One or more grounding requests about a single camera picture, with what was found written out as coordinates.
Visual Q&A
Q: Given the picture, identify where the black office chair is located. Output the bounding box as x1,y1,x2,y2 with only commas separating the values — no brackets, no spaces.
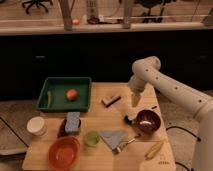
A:
134,0,176,23
21,0,53,14

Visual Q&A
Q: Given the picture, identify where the orange plastic bowl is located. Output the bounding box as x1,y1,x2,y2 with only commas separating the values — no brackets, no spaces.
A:
48,137,80,171

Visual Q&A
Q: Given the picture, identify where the black cable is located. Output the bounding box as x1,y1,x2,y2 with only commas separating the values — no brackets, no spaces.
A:
165,125,201,171

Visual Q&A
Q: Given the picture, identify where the black round knob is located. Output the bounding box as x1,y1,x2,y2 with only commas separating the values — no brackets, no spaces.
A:
124,115,135,125

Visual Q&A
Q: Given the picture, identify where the orange ball on shelf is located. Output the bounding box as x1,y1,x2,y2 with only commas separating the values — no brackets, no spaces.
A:
72,19,80,26

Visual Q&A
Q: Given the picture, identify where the blue sponge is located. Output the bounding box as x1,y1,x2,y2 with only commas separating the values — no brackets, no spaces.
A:
65,112,80,134

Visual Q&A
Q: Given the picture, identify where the black office chair right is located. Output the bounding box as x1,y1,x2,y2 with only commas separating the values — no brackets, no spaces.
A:
134,0,176,23

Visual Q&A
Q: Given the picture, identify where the green plastic tray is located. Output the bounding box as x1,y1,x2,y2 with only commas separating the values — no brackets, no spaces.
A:
36,77,92,112

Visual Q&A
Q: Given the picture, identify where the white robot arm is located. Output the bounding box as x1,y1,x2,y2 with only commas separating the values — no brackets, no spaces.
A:
128,56,213,171

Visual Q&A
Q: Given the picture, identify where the white cup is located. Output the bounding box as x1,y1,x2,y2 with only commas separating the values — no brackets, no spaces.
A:
27,116,47,136

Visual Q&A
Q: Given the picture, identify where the yellow corn cob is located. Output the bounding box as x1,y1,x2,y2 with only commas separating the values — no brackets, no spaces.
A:
145,141,164,160

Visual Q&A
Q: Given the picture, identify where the green pepper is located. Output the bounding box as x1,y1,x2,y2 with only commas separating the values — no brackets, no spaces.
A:
47,91,52,108

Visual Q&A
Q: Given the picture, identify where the blue grey cloth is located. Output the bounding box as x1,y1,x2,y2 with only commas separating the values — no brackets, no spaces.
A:
99,130,128,150

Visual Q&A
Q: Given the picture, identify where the green plastic cup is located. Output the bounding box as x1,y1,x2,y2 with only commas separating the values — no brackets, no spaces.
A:
84,131,100,147

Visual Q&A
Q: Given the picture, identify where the dark red bowl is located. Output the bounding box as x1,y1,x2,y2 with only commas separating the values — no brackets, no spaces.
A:
136,110,161,134

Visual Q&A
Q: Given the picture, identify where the orange tomato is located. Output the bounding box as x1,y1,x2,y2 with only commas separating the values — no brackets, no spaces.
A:
66,89,78,101

